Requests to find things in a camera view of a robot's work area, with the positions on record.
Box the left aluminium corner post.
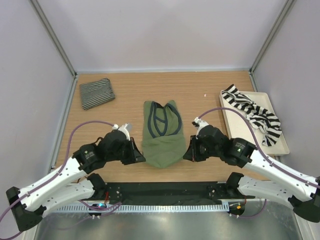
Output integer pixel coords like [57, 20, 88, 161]
[29, 0, 78, 78]

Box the slotted cable duct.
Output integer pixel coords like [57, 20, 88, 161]
[53, 202, 230, 214]

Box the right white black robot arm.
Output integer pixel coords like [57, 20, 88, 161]
[183, 120, 320, 223]

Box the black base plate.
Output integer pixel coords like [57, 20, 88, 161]
[89, 181, 245, 205]

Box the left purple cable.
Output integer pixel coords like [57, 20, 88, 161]
[0, 120, 123, 240]

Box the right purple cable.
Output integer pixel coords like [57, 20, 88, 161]
[192, 107, 320, 220]

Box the purple cable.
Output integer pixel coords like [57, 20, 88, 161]
[192, 107, 320, 220]
[0, 120, 123, 240]

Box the aluminium corner post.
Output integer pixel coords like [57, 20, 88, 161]
[249, 0, 298, 75]
[29, 0, 78, 78]

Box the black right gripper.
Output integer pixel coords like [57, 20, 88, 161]
[183, 135, 221, 162]

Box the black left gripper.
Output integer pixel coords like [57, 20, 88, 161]
[106, 136, 146, 165]

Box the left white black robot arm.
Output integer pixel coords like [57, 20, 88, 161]
[6, 130, 146, 232]

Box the green tank top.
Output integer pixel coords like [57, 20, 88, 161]
[141, 100, 187, 169]

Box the thin-striped black white tank top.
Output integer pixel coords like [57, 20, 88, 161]
[79, 78, 116, 110]

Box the wide-striped black white tank top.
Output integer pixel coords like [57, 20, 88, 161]
[221, 84, 282, 147]

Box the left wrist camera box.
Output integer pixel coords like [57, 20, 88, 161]
[124, 123, 132, 132]

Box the right aluminium corner post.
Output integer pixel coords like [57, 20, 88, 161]
[249, 0, 298, 75]

